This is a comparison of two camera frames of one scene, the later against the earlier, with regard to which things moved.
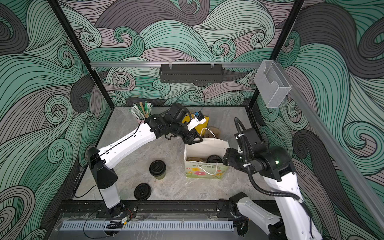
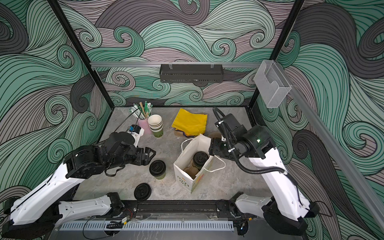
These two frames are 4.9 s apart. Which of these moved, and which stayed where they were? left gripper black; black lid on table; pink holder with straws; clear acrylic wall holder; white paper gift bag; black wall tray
Moved: left gripper black; white paper gift bag
Stayed: black wall tray; clear acrylic wall holder; pink holder with straws; black lid on table
